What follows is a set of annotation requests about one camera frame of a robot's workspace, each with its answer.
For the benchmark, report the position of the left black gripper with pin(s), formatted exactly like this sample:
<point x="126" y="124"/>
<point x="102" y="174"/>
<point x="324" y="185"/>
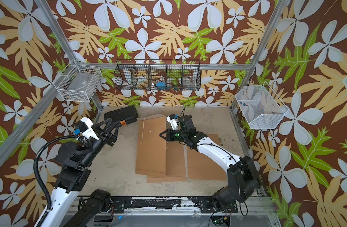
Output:
<point x="108" y="138"/>

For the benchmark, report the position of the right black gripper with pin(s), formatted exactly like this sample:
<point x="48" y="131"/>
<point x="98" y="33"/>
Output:
<point x="170" y="137"/>

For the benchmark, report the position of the brown file bag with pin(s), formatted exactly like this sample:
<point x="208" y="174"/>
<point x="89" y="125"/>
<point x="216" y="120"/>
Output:
<point x="175" y="165"/>
<point x="201" y="167"/>
<point x="151" y="148"/>

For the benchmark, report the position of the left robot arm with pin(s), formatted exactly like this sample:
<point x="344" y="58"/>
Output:
<point x="75" y="158"/>

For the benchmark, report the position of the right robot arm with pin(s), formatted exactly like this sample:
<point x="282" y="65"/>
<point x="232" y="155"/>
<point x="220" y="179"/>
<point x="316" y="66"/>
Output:
<point x="242" y="175"/>

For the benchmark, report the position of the blue object in basket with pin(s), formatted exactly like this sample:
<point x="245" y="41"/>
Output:
<point x="161" y="86"/>

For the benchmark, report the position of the white mesh basket right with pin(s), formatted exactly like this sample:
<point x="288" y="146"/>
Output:
<point x="262" y="108"/>

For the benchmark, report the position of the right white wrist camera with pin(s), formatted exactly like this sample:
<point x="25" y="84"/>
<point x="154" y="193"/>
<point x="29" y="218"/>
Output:
<point x="173" y="120"/>

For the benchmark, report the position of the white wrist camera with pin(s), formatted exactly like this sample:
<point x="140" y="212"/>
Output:
<point x="173" y="120"/>
<point x="84" y="128"/>

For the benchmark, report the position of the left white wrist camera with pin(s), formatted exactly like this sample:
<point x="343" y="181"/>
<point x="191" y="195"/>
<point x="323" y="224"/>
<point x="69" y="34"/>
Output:
<point x="84" y="128"/>

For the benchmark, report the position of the white wire basket left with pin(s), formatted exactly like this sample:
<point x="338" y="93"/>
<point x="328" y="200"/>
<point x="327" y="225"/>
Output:
<point x="79" y="83"/>

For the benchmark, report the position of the black wire basket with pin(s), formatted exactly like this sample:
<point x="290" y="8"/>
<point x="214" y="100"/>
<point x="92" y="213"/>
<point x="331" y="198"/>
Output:
<point x="178" y="75"/>

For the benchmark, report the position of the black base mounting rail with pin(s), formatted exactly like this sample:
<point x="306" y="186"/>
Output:
<point x="201" y="204"/>

